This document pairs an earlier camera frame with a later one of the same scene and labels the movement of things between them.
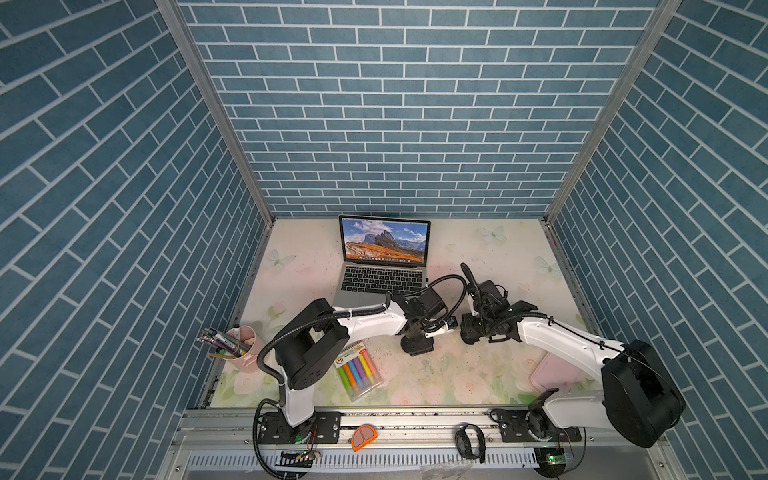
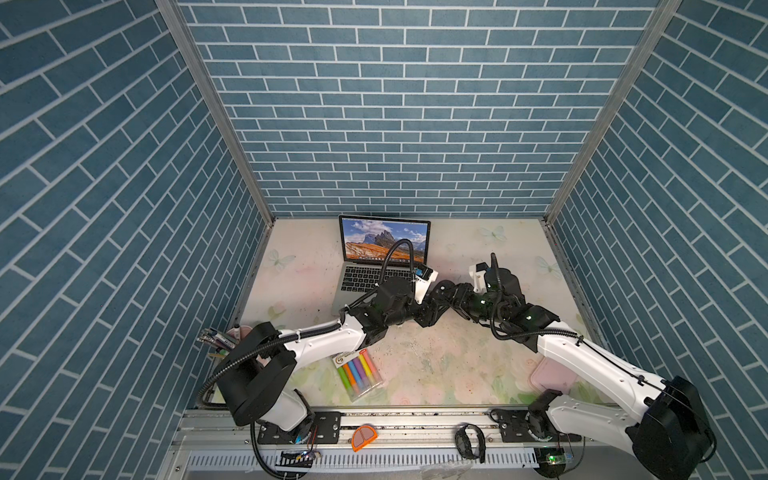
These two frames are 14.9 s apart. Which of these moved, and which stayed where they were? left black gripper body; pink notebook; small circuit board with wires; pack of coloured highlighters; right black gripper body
Moved: left black gripper body; right black gripper body
Stayed: small circuit board with wires; pink notebook; pack of coloured highlighters
